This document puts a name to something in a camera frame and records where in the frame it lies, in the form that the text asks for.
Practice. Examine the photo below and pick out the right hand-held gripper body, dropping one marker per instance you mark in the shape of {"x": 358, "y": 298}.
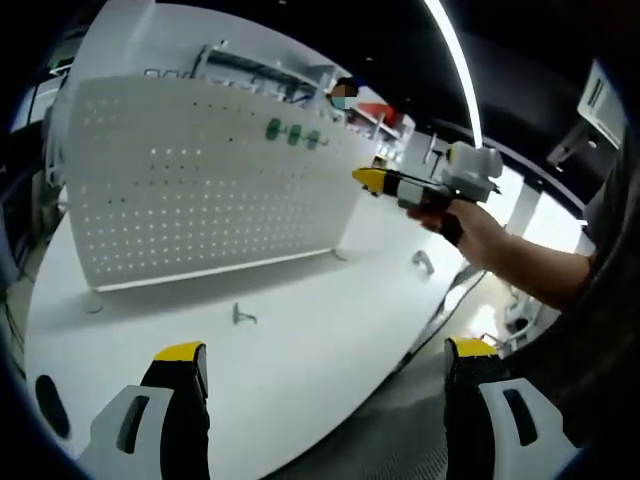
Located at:
{"x": 470, "y": 172}

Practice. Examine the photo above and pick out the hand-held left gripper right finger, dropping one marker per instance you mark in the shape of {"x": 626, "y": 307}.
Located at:
{"x": 465, "y": 430}

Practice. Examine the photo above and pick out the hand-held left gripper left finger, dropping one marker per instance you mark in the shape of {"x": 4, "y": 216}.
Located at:
{"x": 182, "y": 430}

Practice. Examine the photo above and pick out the white perforated mounting plate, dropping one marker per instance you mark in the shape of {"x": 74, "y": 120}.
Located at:
{"x": 200, "y": 200}

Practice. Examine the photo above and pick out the metal hook near table edge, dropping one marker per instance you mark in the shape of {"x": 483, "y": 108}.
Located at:
{"x": 422, "y": 259}

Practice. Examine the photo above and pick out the person's right hand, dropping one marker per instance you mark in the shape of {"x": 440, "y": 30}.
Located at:
{"x": 475, "y": 225}

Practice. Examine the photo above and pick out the long ceiling light strip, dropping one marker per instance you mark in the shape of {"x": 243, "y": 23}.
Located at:
{"x": 457, "y": 60}

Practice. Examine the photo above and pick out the black computer mouse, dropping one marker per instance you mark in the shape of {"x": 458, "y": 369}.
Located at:
{"x": 51, "y": 407}

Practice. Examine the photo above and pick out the white ceiling air conditioner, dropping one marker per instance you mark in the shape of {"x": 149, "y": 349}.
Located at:
{"x": 602, "y": 105}

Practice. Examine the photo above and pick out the white partition block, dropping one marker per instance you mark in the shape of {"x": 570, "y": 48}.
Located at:
{"x": 120, "y": 40}

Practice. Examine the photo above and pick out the white wall shelf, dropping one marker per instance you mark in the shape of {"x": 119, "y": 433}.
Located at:
{"x": 260, "y": 67}

